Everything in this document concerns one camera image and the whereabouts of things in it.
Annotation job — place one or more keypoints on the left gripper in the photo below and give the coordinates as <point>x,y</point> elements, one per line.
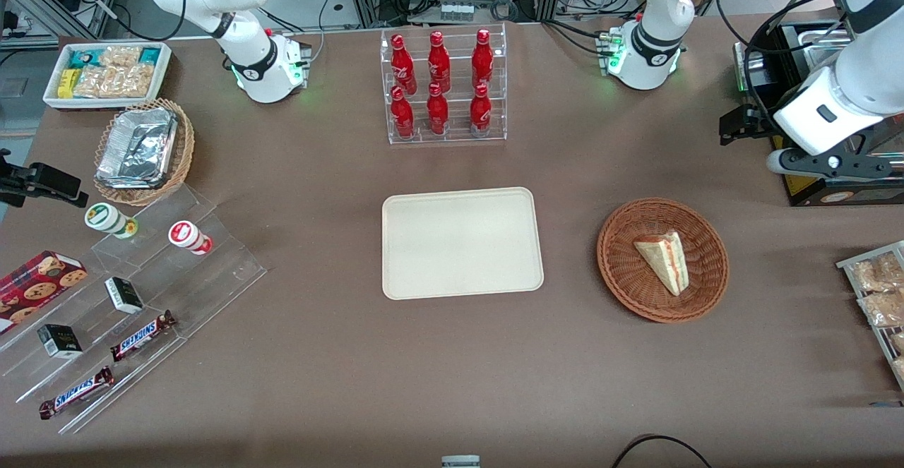
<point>761,122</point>

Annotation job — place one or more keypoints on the triangular sandwich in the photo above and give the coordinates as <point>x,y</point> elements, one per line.
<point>664,260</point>

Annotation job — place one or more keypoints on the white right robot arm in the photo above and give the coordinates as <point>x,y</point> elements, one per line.
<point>247,51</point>

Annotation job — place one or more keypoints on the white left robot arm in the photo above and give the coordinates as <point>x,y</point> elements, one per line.
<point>657,2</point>

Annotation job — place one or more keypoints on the light wicker basket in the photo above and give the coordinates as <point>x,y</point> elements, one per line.
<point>183,150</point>

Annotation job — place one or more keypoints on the tray of packaged crackers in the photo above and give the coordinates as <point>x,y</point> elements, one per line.
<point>847,265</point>

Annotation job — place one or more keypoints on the round brown wicker basket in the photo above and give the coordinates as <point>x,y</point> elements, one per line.
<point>628,270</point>

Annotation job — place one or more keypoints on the cream plastic tray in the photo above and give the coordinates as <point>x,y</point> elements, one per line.
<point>459,242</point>

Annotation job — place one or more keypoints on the green lid yogurt cup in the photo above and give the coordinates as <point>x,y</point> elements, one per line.
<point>104,217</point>

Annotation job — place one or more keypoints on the aluminium foil container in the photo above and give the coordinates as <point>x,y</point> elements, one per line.
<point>138,147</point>

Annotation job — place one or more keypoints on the black hot dog machine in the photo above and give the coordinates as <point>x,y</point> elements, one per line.
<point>812,193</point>

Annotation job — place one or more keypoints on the red cookie box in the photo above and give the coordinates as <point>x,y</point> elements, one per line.
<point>39,281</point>

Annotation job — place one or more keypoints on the yellow snack packet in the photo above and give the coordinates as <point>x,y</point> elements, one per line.
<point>68,83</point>

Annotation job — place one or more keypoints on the clear cracker bag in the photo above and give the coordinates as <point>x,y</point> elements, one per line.
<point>120,56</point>
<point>113,82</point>

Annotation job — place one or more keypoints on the steel pan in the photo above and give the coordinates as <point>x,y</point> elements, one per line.
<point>819,36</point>

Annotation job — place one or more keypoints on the teal snack packet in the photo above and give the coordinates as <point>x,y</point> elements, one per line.
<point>150,55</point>
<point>85,58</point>

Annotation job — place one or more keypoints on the small black carton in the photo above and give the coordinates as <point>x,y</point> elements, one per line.
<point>60,341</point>
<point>123,295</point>

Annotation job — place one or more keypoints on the red lid yogurt cup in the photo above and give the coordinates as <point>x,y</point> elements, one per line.
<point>185,235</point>

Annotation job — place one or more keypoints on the white plastic snack bin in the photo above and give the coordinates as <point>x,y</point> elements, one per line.
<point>164,66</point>

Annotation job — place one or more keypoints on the snickers chocolate bar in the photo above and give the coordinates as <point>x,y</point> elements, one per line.
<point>76,392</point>
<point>141,336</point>

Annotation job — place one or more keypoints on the clear acrylic step shelf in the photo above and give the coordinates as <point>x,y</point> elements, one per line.
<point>212,277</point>

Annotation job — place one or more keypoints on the clear snack bag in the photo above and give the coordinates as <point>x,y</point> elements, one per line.
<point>876,274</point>
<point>883,309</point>

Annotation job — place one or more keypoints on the red cola bottle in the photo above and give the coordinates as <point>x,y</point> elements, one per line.
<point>402,116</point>
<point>437,114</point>
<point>482,62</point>
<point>438,66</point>
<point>480,114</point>
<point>403,69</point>

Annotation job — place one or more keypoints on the clear acrylic bottle rack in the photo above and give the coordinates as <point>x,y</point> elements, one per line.
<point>455,133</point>

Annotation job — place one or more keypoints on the small grey object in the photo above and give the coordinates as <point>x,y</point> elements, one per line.
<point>460,462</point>

